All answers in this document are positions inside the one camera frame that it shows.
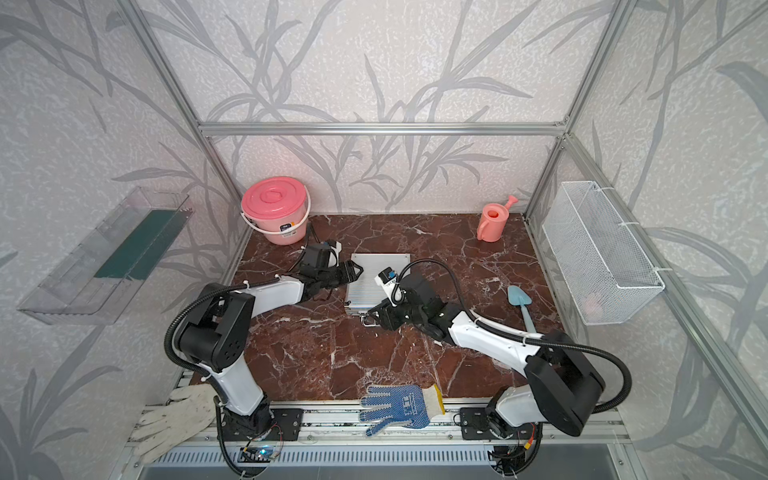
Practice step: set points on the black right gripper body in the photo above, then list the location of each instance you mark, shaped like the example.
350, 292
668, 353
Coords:
403, 313

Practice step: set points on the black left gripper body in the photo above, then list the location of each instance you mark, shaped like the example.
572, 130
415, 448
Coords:
332, 277

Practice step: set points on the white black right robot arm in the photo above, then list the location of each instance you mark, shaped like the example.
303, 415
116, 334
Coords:
566, 382

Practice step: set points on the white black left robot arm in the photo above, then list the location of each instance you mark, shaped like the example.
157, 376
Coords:
209, 336

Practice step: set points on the pink bucket with lid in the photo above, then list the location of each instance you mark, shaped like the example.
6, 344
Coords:
278, 208

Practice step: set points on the teal garden trowel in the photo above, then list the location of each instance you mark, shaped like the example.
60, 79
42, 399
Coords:
517, 297

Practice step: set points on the pink watering can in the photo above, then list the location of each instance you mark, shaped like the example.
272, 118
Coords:
493, 219

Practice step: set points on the blue dotted work glove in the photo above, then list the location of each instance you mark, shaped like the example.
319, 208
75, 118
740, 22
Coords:
407, 406

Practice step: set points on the white cotton work glove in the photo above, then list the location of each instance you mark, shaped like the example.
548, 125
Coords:
191, 411

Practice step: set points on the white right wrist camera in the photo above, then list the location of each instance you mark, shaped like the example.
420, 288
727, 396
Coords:
387, 279

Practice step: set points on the white wire mesh basket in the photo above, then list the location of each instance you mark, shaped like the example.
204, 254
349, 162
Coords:
607, 272

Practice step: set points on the clear plastic wall tray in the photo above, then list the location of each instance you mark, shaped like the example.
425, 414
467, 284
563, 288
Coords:
95, 283

